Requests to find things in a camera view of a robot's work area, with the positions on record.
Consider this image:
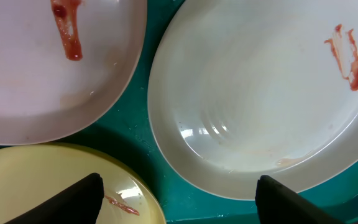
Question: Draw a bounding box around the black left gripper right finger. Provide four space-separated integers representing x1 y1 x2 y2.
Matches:
255 175 342 224

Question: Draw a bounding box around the yellow plate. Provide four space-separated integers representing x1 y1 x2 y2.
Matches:
0 144 166 224

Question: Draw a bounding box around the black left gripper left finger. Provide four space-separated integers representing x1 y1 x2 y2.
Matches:
7 173 104 224

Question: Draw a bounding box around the teal plastic tray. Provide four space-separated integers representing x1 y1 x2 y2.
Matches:
0 1 358 223

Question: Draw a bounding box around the white plate with ketchup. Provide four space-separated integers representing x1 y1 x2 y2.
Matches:
0 0 147 146

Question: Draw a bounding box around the cream white plate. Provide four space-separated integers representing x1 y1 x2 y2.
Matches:
148 0 358 200

